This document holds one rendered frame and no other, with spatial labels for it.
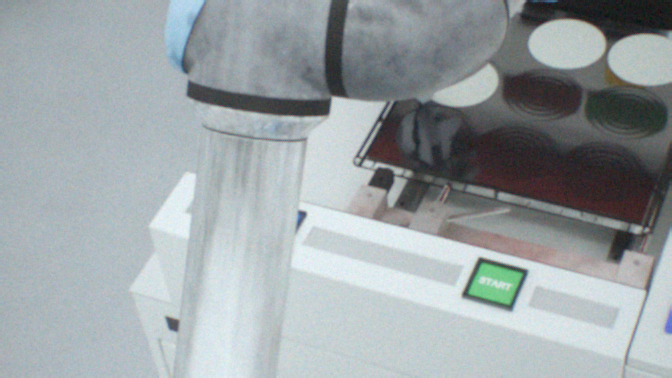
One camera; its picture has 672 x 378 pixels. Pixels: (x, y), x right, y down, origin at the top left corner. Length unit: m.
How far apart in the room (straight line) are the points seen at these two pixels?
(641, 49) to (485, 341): 0.54
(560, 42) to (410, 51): 0.80
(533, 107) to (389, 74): 0.70
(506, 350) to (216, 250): 0.45
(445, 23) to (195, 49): 0.19
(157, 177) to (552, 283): 1.67
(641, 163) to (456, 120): 0.24
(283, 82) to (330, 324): 0.53
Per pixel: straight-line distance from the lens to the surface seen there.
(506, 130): 1.61
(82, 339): 2.64
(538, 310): 1.34
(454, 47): 0.97
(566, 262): 1.49
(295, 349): 1.52
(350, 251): 1.40
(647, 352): 1.31
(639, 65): 1.70
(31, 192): 2.96
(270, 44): 0.96
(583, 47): 1.73
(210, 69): 0.98
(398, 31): 0.94
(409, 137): 1.60
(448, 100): 1.65
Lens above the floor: 2.01
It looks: 46 degrees down
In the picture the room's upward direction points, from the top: 8 degrees counter-clockwise
